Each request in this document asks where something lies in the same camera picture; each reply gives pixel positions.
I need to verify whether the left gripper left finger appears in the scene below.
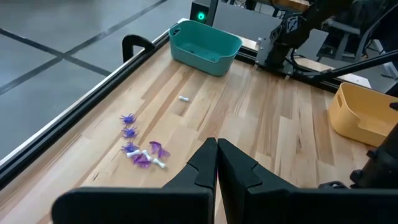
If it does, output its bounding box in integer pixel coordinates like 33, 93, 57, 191
51, 138, 219, 224

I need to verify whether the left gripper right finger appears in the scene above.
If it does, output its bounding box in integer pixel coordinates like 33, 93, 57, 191
217, 138, 398, 224

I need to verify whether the yellow plastic bin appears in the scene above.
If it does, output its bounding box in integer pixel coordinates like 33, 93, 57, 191
328, 82, 398, 147

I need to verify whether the teal plastic bin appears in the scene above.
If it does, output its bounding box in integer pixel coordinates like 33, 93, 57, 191
169, 20, 243, 77

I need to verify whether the grey office chair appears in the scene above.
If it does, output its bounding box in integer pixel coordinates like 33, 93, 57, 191
320, 17, 379, 63

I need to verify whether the black box green light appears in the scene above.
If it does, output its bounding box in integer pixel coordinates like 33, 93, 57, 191
190, 0, 218, 26

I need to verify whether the wooden desk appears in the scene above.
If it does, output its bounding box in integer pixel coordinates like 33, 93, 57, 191
257, 0, 312, 12

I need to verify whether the black table edge bracket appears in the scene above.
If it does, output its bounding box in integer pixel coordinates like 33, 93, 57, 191
122, 34, 155, 63

